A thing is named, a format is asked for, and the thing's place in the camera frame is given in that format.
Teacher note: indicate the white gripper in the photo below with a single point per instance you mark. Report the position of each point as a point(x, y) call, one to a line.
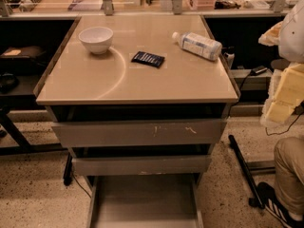
point(293, 38)

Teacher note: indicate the dark blue rxbar wrapper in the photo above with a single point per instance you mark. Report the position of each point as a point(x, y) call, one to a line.
point(148, 59)

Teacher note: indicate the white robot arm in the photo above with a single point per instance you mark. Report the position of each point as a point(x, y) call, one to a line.
point(290, 48)

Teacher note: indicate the top grey drawer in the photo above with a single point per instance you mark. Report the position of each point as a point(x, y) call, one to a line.
point(138, 133)

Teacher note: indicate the middle grey drawer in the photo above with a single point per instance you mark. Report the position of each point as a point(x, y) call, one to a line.
point(153, 165)

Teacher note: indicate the grey drawer cabinet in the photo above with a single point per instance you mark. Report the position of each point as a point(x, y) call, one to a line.
point(80, 86)

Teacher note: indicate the open bottom grey drawer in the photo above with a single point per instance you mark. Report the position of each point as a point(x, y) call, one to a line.
point(147, 201)

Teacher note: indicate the black power adapter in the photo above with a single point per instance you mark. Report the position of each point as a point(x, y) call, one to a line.
point(258, 70)

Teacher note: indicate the clear plastic water bottle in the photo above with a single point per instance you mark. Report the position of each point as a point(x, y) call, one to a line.
point(202, 46)

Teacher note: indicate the black striped sneaker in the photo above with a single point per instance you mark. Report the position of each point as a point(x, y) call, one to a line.
point(271, 203)

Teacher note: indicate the white ceramic bowl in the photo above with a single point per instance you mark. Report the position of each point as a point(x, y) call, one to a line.
point(96, 40)

